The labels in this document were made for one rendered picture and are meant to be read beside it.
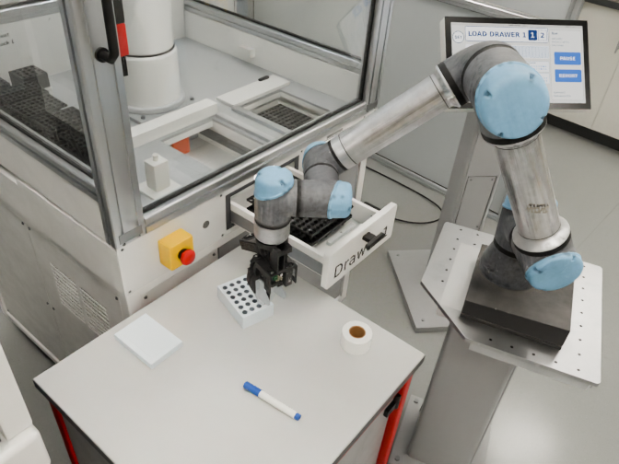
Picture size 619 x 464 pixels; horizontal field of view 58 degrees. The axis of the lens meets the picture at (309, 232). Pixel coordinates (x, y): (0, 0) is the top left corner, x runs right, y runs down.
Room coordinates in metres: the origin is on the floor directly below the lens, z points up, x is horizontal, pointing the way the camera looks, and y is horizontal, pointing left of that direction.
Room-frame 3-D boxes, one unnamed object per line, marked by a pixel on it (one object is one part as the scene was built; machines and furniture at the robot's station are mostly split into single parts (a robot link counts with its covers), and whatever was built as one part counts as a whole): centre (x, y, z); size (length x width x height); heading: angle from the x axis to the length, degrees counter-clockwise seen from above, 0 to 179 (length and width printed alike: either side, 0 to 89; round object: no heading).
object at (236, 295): (0.95, 0.14, 0.78); 0.12 x 0.08 x 0.04; 38
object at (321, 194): (0.95, -0.02, 1.11); 0.11 x 0.11 x 0.08; 5
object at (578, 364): (1.09, -0.54, 0.70); 0.45 x 0.44 x 0.12; 70
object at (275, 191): (0.92, 0.07, 1.11); 0.09 x 0.08 x 0.11; 95
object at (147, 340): (0.82, 0.34, 0.77); 0.13 x 0.09 x 0.02; 55
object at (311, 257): (1.22, 0.04, 0.86); 0.40 x 0.26 x 0.06; 54
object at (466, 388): (1.10, -0.52, 0.38); 0.30 x 0.30 x 0.76; 70
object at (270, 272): (0.92, 0.07, 0.95); 0.09 x 0.08 x 0.12; 39
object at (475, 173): (1.90, -0.65, 0.51); 0.50 x 0.45 x 1.02; 11
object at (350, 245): (1.09, -0.13, 0.87); 0.29 x 0.02 x 0.11; 144
